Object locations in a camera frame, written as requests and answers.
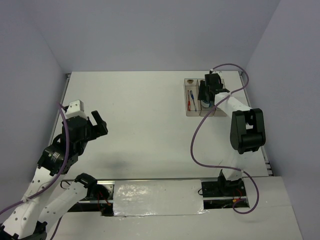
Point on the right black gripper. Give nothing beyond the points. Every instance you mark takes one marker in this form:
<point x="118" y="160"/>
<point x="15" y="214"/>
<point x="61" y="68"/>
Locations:
<point x="203" y="88"/>

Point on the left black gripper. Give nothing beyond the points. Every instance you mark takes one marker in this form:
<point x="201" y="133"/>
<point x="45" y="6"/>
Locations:
<point x="98" y="129"/>

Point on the blue jar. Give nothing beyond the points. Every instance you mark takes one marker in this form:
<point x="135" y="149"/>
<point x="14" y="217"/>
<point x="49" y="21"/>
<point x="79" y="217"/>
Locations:
<point x="205" y="104"/>

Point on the blue pen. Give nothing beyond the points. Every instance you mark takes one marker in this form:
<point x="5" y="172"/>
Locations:
<point x="193" y="100"/>

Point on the red pen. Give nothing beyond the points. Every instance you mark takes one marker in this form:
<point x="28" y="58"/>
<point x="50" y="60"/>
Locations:
<point x="188" y="101"/>

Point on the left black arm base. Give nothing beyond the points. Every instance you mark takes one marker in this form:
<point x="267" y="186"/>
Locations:
<point x="99" y="197"/>

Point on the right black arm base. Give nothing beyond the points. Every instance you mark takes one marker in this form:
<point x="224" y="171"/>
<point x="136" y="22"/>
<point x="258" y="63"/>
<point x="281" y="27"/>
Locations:
<point x="223" y="193"/>

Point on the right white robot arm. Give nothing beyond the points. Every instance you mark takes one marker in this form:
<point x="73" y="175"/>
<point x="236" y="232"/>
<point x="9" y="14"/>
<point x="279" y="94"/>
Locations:
<point x="247" y="128"/>

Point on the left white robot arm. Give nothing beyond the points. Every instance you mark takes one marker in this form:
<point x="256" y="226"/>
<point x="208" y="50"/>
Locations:
<point x="33" y="216"/>

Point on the clear three-compartment organizer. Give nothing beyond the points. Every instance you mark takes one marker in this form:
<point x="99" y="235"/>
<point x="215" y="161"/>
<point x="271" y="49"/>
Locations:
<point x="193" y="84"/>

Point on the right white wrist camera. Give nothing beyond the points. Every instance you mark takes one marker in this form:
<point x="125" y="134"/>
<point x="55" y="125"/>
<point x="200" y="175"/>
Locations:
<point x="216" y="72"/>

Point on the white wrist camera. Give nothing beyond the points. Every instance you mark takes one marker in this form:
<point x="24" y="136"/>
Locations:
<point x="75" y="109"/>
<point x="216" y="72"/>

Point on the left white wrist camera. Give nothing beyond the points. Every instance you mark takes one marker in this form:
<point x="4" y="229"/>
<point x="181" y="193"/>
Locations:
<point x="75" y="109"/>

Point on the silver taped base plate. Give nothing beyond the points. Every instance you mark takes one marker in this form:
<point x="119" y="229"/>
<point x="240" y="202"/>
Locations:
<point x="157" y="198"/>

